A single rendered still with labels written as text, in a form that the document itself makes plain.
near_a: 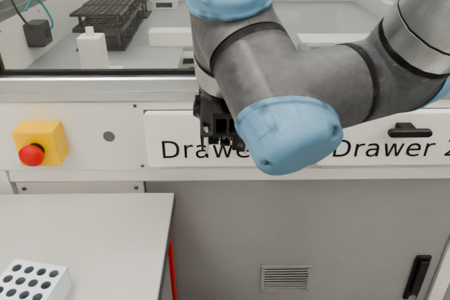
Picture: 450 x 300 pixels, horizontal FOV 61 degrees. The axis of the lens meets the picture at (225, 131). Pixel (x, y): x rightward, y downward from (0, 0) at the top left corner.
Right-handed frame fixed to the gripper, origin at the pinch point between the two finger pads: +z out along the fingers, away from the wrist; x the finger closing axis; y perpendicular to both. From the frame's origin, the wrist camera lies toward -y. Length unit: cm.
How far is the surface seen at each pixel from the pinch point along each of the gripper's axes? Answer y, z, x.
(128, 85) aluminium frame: -8.0, -1.9, -16.4
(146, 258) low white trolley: 19.5, 5.4, -12.7
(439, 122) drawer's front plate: -2.7, 2.8, 38.2
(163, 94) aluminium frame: -7.1, -0.5, -10.6
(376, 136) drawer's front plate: -1.2, 5.1, 27.5
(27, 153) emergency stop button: 2.9, 1.6, -33.0
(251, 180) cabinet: 3.0, 16.7, 5.4
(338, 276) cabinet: 20, 40, 27
